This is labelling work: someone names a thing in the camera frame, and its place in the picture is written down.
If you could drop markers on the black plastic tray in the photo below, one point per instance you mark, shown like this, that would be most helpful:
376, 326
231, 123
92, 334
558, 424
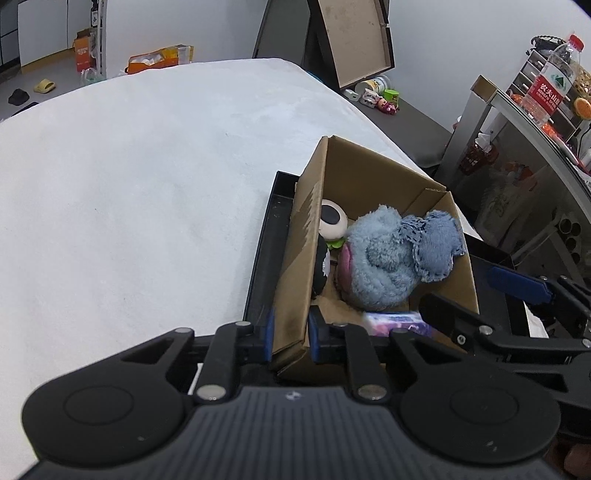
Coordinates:
265, 240

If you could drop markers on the brown wooden board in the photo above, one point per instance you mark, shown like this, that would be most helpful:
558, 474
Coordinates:
355, 37

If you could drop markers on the black slipper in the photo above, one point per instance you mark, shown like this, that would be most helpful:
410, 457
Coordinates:
18, 97

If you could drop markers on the grey low bench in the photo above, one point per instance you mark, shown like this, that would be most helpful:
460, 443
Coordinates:
411, 134

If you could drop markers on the black white-stitched cloth patch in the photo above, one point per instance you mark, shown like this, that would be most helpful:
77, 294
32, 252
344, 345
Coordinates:
320, 267

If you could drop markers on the fluffy blue plush toy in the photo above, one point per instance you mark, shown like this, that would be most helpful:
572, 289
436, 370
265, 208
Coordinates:
378, 267

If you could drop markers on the clear plastic water bottle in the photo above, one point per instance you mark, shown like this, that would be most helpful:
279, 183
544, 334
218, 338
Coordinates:
551, 83

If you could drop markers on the grey metal desk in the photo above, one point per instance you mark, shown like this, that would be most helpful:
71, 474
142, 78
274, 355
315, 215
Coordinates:
521, 152

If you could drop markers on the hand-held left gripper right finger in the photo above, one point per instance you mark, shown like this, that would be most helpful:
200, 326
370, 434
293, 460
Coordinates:
314, 337

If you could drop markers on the grey drawer organizer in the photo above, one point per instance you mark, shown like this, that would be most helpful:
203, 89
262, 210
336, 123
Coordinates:
526, 74

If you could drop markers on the white flat gadget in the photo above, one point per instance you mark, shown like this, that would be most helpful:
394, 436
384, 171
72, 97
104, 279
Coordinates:
351, 94

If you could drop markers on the pink purple soft packet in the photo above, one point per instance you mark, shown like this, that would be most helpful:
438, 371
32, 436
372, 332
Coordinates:
397, 322

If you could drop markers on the orange paper bag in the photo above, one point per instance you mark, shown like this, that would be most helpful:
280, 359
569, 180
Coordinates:
161, 57

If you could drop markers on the green small cup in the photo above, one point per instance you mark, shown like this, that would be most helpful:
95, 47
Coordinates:
391, 95

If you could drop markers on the white small toy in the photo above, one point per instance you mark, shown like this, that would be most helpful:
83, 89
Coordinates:
369, 98

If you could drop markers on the white tote bag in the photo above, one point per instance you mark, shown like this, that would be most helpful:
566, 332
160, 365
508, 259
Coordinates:
512, 203

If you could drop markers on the blue denim cloth patch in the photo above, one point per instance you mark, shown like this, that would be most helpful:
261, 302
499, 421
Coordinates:
434, 251

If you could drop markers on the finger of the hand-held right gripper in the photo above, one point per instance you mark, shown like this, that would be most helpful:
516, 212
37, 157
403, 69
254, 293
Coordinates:
448, 318
517, 282

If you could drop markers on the yellow slipper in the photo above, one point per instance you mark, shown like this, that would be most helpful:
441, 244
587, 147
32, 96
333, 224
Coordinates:
44, 86

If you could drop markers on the white black round plush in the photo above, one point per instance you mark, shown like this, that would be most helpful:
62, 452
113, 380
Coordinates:
333, 219

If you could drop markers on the orange cardboard box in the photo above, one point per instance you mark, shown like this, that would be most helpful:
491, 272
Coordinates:
83, 53

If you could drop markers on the pink small toy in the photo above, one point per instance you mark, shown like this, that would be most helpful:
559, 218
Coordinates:
387, 107

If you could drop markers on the brown cardboard box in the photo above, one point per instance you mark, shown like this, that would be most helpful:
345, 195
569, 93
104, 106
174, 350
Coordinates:
355, 175

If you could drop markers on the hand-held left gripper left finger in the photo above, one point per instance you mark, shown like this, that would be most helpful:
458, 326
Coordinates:
270, 337

